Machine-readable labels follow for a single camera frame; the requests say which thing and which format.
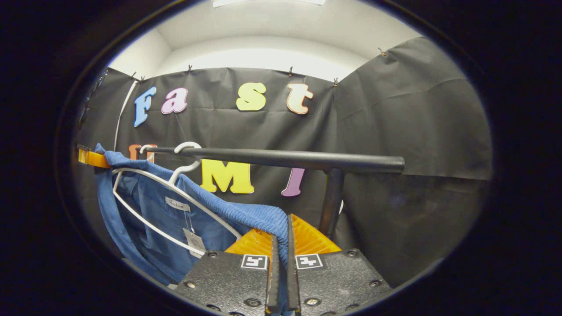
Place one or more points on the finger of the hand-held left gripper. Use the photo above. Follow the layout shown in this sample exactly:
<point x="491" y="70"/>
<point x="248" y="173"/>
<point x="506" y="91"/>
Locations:
<point x="94" y="159"/>

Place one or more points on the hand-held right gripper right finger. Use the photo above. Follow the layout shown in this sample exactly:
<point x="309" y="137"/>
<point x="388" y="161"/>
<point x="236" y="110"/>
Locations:
<point x="291" y="281"/>

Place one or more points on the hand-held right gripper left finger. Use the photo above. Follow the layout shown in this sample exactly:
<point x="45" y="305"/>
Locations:
<point x="274" y="281"/>

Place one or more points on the blue garment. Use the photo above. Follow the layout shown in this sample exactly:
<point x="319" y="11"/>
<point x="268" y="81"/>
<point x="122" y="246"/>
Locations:
<point x="153" y="228"/>

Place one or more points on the white plastic hanger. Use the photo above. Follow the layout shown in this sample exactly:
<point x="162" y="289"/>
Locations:
<point x="186" y="145"/>
<point x="142" y="148"/>

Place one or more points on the black clothes rack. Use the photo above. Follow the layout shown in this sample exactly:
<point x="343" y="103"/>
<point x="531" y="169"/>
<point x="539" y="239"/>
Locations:
<point x="285" y="158"/>

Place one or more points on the large ceiling light panel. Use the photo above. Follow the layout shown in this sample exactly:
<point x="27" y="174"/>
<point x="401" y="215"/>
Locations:
<point x="268" y="2"/>

